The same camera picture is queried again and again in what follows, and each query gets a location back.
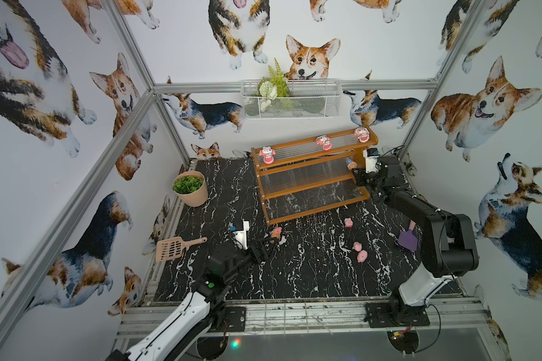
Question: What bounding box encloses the beige slotted scoop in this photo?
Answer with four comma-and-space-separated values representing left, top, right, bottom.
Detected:
155, 237, 208, 263

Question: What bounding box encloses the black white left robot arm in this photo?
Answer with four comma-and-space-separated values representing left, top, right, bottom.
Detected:
107, 236, 280, 361

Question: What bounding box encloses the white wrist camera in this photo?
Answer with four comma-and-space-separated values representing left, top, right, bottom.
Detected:
363, 147, 379, 173
230, 221, 250, 250

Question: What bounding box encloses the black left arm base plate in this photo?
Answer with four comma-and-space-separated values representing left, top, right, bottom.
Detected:
210, 306, 247, 333

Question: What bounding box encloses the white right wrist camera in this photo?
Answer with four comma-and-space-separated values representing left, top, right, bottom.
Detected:
363, 147, 379, 173

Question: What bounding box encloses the pink pot with green succulent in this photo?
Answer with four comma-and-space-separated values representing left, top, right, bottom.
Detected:
172, 171, 208, 208

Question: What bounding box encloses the white wire wall basket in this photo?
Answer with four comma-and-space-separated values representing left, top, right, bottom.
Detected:
240, 80, 343, 120

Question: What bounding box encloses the blue pink ice cream toy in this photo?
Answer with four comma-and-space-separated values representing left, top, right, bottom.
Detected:
346, 159, 358, 170

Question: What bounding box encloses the purple spatula with pink handle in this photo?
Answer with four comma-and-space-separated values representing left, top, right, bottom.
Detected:
397, 221, 419, 252

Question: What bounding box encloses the pink hooded bunny doll figure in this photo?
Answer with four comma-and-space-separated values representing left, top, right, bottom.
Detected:
258, 146, 276, 165

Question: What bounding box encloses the orange wooden two-tier shelf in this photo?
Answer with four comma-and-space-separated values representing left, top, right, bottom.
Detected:
251, 129, 379, 226

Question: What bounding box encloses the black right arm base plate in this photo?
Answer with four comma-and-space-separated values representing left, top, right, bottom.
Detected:
364, 302, 431, 329

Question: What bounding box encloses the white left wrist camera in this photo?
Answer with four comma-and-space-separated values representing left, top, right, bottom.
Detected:
230, 221, 250, 250

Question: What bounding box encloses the pink ice cream cone toy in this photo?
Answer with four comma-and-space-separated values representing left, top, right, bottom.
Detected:
270, 227, 282, 239

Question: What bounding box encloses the pink white bunny doll figure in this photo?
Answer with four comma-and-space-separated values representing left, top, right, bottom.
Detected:
354, 127, 370, 144

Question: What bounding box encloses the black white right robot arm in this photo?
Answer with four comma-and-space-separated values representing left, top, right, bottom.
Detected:
351, 156, 480, 314

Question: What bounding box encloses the artificial fern with white flowers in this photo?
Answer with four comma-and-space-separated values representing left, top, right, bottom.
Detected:
257, 59, 290, 112

